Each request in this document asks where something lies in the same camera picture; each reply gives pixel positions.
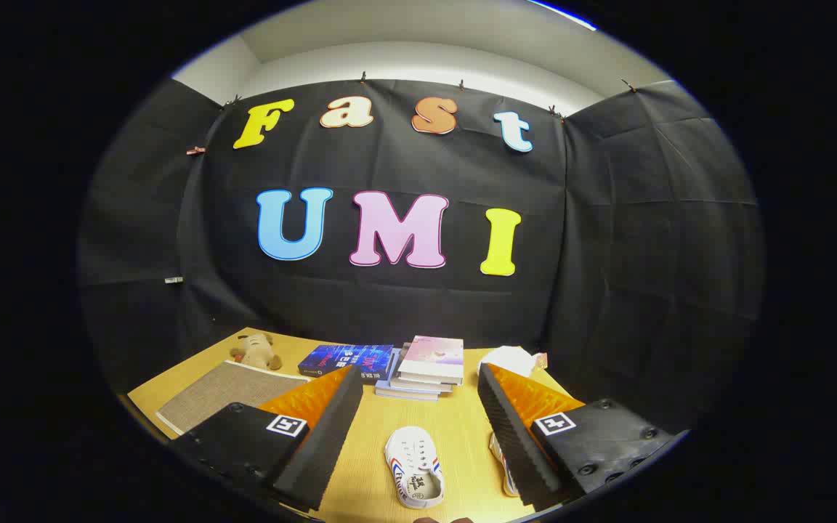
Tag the light blue cover book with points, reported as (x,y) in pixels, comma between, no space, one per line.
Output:
(404,394)

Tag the white plush toy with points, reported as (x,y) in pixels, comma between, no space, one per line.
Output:
(509,359)

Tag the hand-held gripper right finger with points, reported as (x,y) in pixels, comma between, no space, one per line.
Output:
(509,436)

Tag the brown plush toy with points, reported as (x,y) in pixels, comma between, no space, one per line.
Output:
(255,352)

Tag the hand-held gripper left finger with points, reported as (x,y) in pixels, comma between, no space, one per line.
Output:
(331,436)

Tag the grey cover book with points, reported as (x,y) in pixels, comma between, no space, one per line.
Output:
(418,386)

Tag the pink cover book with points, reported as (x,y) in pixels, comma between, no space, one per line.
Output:
(433,356)

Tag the dark blue book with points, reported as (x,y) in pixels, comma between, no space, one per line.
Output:
(346,359)

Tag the brown woven storage box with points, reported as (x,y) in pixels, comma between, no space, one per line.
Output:
(222,396)

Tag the white canvas shoe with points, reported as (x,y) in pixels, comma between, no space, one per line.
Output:
(500,454)
(411,457)

